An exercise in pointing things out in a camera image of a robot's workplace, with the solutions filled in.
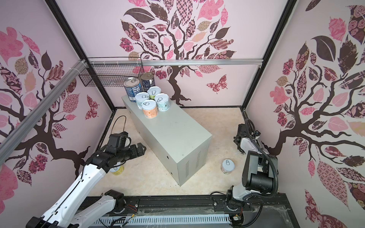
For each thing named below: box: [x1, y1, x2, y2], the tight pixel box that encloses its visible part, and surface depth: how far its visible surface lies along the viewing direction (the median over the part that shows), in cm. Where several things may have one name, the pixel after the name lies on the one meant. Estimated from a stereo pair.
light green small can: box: [146, 85, 162, 100], surface depth 74 cm
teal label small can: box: [134, 91, 150, 110], surface depth 72 cm
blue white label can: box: [123, 76, 143, 104], surface depth 72 cm
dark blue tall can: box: [140, 72, 156, 93], surface depth 76 cm
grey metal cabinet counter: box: [121, 95, 213, 187], surface depth 65 cm
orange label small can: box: [141, 99, 159, 120], surface depth 68 cm
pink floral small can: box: [220, 159, 235, 175], surface depth 85 cm
